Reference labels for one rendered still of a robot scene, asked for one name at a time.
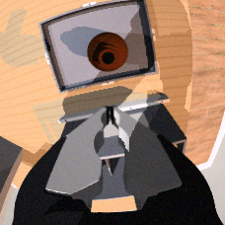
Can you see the dark brown bottle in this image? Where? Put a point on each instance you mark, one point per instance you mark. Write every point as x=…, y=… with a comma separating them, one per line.
x=107, y=49

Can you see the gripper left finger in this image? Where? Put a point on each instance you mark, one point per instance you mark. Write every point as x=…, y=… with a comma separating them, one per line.
x=70, y=169

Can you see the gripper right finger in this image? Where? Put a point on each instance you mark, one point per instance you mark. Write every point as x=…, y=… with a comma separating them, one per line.
x=154, y=166

